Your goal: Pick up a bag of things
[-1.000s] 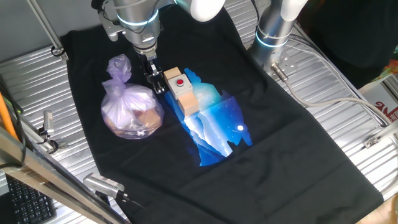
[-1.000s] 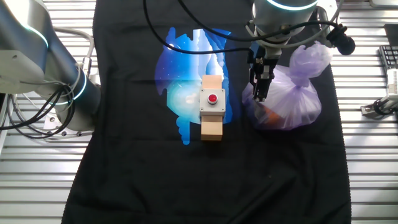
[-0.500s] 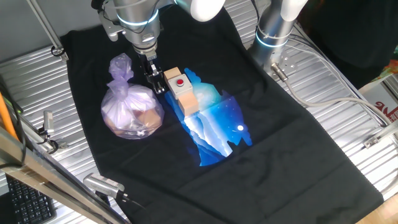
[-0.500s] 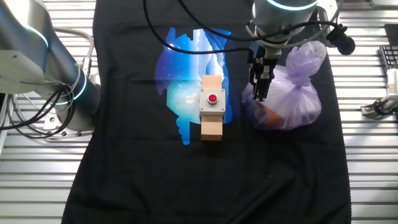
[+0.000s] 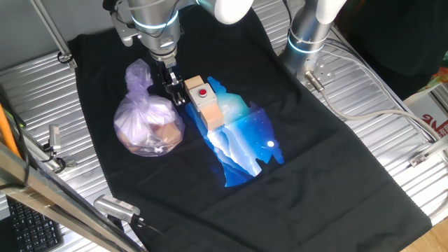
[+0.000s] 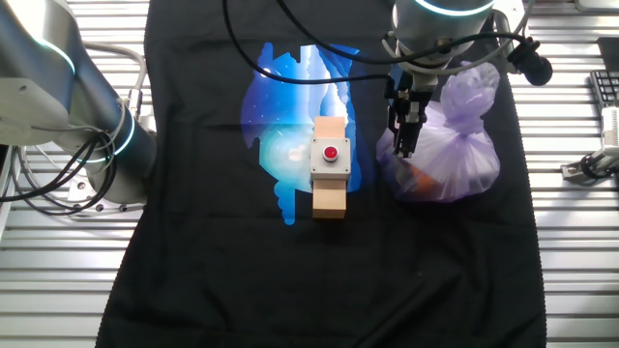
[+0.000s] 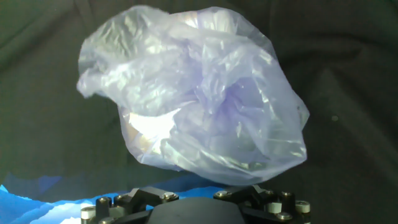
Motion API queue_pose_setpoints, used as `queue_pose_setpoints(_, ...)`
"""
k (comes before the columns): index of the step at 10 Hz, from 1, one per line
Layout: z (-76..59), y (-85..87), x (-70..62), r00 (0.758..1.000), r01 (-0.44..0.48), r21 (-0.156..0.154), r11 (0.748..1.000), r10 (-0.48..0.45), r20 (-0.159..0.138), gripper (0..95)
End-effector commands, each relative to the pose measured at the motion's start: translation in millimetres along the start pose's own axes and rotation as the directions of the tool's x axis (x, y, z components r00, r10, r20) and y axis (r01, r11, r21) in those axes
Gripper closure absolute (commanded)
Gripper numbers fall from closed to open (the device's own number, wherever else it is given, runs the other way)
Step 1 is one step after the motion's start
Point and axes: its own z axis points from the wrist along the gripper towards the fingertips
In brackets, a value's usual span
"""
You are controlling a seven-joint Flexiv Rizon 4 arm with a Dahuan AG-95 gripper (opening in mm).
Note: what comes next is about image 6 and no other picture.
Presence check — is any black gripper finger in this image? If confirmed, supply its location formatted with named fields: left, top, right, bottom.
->
left=405, top=99, right=424, bottom=160
left=392, top=111, right=408, bottom=157

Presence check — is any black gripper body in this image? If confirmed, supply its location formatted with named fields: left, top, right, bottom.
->
left=385, top=63, right=440, bottom=128

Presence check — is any orange-tan block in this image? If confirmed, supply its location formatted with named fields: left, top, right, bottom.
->
left=409, top=163, right=440, bottom=195

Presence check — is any purple translucent plastic bag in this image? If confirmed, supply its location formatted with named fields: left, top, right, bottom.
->
left=375, top=61, right=502, bottom=203

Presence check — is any grey box with red button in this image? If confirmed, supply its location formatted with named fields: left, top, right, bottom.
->
left=309, top=136, right=352, bottom=183

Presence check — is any long tan wooden block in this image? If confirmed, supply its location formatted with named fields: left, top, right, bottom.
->
left=311, top=115, right=349, bottom=220

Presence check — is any black computer keyboard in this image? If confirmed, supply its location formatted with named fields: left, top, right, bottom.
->
left=589, top=70, right=619, bottom=108

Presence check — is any black flat object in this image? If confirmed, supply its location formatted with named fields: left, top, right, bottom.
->
left=597, top=36, right=619, bottom=72

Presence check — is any black t-shirt with blue print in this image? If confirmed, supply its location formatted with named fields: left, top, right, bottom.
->
left=95, top=0, right=547, bottom=348

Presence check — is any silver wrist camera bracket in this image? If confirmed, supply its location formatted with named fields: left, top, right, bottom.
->
left=490, top=7, right=516, bottom=49

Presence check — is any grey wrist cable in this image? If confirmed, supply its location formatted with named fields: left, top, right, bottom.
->
left=381, top=0, right=536, bottom=76

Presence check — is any small silver bracket mount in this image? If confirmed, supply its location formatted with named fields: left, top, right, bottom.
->
left=560, top=146, right=619, bottom=184

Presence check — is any grey base cable with connector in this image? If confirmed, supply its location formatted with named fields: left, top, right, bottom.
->
left=82, top=41, right=149, bottom=122

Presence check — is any black base cable bundle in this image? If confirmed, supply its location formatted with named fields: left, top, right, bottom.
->
left=0, top=129, right=119, bottom=218

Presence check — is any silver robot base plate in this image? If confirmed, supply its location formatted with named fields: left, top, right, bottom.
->
left=66, top=171, right=146, bottom=217

